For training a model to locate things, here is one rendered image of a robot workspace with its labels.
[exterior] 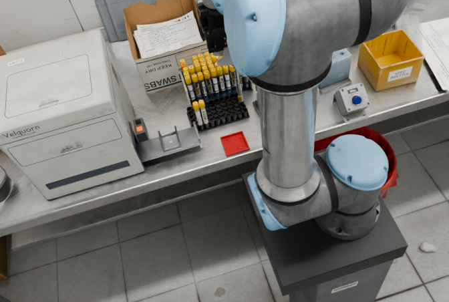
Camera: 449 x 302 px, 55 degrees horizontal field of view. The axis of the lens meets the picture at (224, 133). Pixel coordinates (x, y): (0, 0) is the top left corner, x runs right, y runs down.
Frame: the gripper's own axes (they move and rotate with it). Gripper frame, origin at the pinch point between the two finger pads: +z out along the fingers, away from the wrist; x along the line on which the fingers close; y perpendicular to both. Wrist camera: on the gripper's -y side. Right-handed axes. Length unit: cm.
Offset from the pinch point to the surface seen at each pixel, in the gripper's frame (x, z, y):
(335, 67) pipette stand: 2.4, 10.5, -28.6
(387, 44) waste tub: -2.5, 12.7, -48.0
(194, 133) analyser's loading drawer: 7.9, 14.2, 16.1
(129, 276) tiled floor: 0, 106, 61
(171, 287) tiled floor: 11, 106, 44
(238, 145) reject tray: 13.6, 18.0, 5.4
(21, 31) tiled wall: -52, 6, 62
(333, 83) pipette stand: 2.5, 16.9, -28.3
